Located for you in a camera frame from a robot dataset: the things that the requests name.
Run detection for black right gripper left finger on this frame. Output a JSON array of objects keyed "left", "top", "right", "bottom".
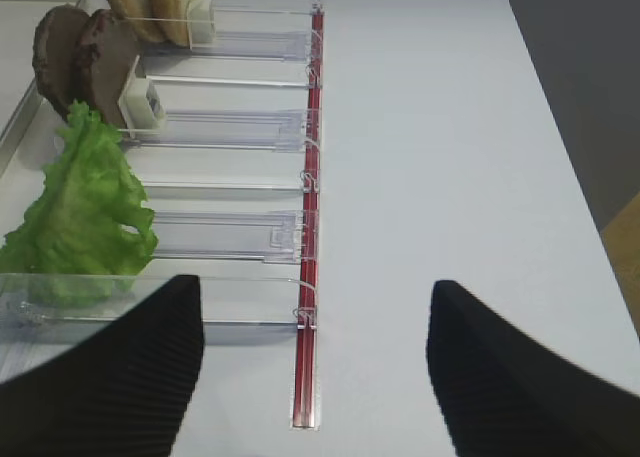
[{"left": 1, "top": 275, "right": 205, "bottom": 456}]

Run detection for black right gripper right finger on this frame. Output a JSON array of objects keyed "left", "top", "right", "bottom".
[{"left": 426, "top": 280, "right": 639, "bottom": 456}]

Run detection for green lettuce leaf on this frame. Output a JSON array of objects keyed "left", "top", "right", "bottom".
[{"left": 1, "top": 101, "right": 158, "bottom": 308}]

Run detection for right brown meat patty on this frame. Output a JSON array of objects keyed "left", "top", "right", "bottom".
[{"left": 71, "top": 9, "right": 140, "bottom": 129}]

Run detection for brown meat patty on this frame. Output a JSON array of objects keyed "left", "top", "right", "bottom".
[
  {"left": 32, "top": 4, "right": 89, "bottom": 121},
  {"left": 71, "top": 9, "right": 140, "bottom": 129}
]

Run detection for left brown meat patty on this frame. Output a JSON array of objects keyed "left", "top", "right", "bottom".
[{"left": 32, "top": 4, "right": 89, "bottom": 121}]

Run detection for left golden bread slice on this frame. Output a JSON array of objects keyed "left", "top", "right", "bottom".
[{"left": 107, "top": 0, "right": 165, "bottom": 43}]

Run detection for golden bread slice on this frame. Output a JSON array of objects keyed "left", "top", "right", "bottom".
[
  {"left": 107, "top": 0, "right": 165, "bottom": 43},
  {"left": 151, "top": 0, "right": 192, "bottom": 47}
]

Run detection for right golden bread slice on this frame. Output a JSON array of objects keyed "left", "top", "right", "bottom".
[{"left": 151, "top": 0, "right": 192, "bottom": 47}]

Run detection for clear right divider rack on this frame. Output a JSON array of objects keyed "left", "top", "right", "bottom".
[{"left": 1, "top": 6, "right": 315, "bottom": 379}]

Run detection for red rack rail strip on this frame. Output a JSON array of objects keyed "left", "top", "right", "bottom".
[{"left": 292, "top": 5, "right": 324, "bottom": 429}]

